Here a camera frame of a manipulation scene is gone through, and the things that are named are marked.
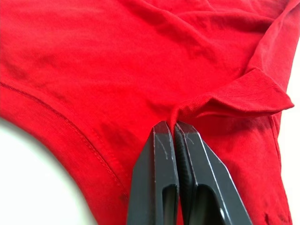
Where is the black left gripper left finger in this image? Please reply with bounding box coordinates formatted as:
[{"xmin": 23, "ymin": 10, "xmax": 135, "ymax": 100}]
[{"xmin": 127, "ymin": 120, "xmax": 180, "ymax": 225}]

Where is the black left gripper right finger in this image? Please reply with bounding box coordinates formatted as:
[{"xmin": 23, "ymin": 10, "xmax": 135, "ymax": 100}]
[{"xmin": 174, "ymin": 120, "xmax": 253, "ymax": 225}]

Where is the red t-shirt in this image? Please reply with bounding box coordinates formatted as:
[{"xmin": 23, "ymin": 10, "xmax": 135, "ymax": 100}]
[{"xmin": 0, "ymin": 0, "xmax": 300, "ymax": 225}]

